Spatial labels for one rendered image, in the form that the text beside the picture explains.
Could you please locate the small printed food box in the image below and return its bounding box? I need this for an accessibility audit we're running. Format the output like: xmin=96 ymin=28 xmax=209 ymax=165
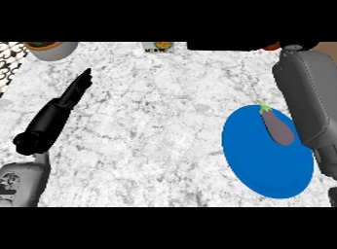
xmin=142 ymin=41 xmax=176 ymax=54

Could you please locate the blue round plate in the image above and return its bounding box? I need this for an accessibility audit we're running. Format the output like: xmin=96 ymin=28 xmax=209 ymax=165
xmin=220 ymin=104 xmax=316 ymax=199

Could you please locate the purple eggplant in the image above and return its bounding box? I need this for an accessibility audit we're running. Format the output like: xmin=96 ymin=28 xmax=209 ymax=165
xmin=255 ymin=100 xmax=297 ymax=147

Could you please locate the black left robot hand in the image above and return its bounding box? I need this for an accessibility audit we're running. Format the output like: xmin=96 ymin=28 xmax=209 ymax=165
xmin=12 ymin=67 xmax=93 ymax=156

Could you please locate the grey plant pot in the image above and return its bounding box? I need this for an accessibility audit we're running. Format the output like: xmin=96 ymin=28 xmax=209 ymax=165
xmin=22 ymin=41 xmax=80 ymax=62

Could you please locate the red-brown round object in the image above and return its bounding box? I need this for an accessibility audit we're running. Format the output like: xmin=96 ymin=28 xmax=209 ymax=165
xmin=263 ymin=42 xmax=282 ymax=52

